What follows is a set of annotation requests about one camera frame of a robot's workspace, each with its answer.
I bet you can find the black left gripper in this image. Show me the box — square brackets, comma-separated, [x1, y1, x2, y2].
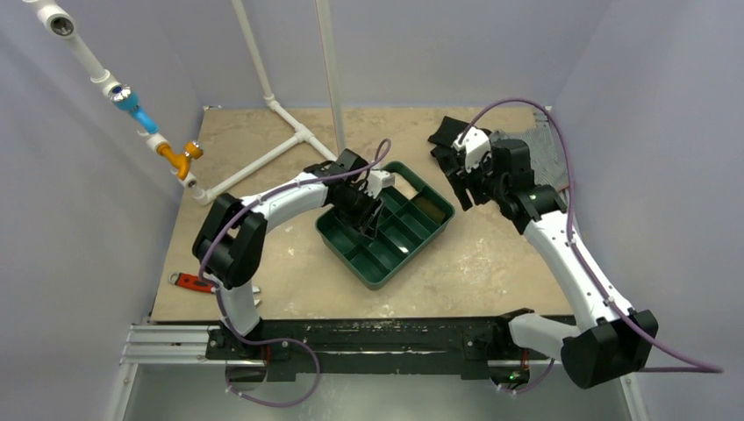
[333, 186, 384, 239]

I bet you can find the green divided organizer tray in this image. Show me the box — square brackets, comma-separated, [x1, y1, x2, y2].
[315, 161, 455, 290]

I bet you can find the olive green underwear cream waistband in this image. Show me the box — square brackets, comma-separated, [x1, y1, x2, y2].
[411, 196, 447, 224]

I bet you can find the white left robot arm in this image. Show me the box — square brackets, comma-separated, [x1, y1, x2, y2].
[192, 149, 395, 359]

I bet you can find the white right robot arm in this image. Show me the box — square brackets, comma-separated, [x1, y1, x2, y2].
[441, 129, 658, 389]

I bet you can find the black striped underwear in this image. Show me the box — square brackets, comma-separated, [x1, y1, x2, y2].
[428, 116, 493, 182]

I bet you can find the grey striped underwear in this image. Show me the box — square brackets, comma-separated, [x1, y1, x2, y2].
[504, 124, 569, 191]

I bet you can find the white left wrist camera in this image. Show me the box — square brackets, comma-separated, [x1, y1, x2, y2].
[364, 169, 395, 197]

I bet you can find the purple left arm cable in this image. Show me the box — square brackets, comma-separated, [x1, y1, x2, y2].
[197, 138, 393, 409]

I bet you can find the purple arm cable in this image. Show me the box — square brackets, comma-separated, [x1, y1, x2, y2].
[461, 97, 725, 395]
[197, 138, 393, 409]

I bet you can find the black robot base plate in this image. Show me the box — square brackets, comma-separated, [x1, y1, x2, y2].
[205, 312, 544, 388]

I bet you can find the white PVC pipe frame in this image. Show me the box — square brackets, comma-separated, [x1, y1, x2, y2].
[194, 0, 347, 207]

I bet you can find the adjustable wrench red handle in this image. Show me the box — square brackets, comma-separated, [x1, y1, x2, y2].
[168, 272, 219, 295]

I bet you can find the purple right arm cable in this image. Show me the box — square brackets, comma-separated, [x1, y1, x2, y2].
[461, 97, 725, 395]

